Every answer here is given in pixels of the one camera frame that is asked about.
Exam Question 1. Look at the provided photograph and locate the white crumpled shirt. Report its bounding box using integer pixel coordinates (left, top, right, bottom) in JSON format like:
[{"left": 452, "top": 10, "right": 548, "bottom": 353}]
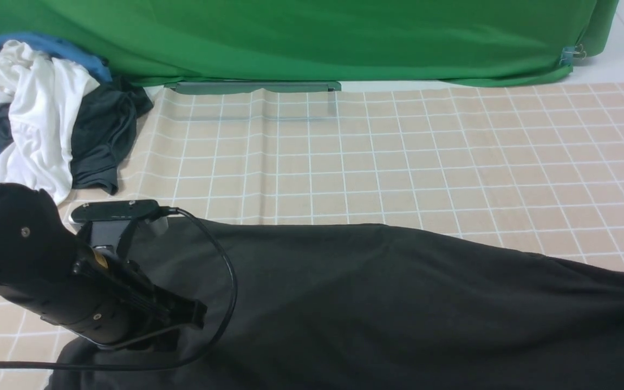
[{"left": 0, "top": 40, "right": 99, "bottom": 204}]

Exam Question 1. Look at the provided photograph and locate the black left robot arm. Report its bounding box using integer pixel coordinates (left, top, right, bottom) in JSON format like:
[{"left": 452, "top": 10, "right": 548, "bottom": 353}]
[{"left": 0, "top": 184, "right": 206, "bottom": 349}]

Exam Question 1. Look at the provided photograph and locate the dark teal crumpled shirt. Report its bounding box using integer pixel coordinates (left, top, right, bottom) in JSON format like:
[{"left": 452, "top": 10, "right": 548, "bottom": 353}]
[{"left": 0, "top": 77, "right": 154, "bottom": 195}]

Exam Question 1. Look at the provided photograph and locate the dark gray long-sleeved shirt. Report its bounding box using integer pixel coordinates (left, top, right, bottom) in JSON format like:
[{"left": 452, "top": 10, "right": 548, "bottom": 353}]
[{"left": 47, "top": 220, "right": 624, "bottom": 389}]

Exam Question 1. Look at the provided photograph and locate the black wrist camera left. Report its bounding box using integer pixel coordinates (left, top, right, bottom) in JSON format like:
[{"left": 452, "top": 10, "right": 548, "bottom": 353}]
[{"left": 68, "top": 199, "right": 168, "bottom": 259}]

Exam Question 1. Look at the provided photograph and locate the black camera cable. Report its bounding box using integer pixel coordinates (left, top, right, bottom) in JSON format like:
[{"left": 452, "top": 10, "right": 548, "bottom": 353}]
[{"left": 0, "top": 206, "right": 238, "bottom": 372}]

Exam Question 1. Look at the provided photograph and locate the green backdrop cloth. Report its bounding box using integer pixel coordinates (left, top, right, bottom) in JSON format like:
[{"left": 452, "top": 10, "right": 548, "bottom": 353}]
[{"left": 0, "top": 1, "right": 618, "bottom": 87}]

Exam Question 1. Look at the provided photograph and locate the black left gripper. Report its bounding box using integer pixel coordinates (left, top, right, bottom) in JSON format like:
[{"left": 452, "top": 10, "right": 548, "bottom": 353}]
[{"left": 71, "top": 249, "right": 207, "bottom": 347}]

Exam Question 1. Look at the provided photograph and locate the blue crumpled garment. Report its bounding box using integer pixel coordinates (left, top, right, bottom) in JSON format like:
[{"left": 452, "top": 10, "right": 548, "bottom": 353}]
[{"left": 0, "top": 32, "right": 112, "bottom": 152}]

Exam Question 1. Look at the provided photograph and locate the blue binder clip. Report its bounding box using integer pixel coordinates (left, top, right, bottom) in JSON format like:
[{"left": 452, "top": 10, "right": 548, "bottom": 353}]
[{"left": 558, "top": 44, "right": 587, "bottom": 67}]

